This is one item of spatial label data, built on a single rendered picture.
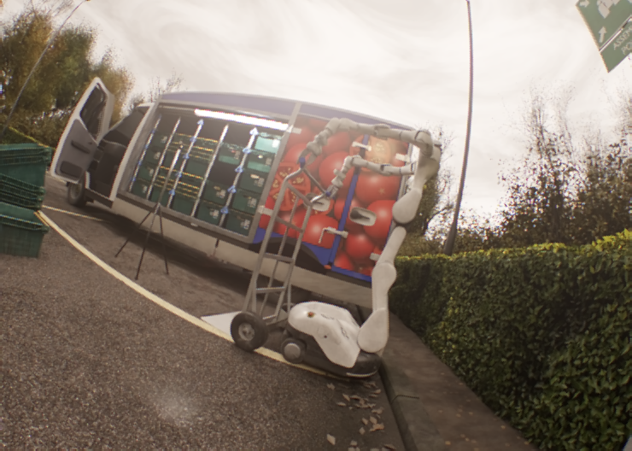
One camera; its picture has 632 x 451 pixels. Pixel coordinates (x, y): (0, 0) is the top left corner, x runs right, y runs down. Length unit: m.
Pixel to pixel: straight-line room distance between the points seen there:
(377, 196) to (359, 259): 0.71
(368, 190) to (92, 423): 2.89
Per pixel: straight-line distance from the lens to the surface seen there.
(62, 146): 4.78
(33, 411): 0.99
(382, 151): 3.09
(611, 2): 1.55
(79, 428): 0.95
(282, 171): 3.04
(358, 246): 2.80
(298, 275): 2.84
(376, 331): 1.64
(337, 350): 1.55
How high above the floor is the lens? 0.72
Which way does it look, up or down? 8 degrees up
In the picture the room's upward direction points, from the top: 17 degrees clockwise
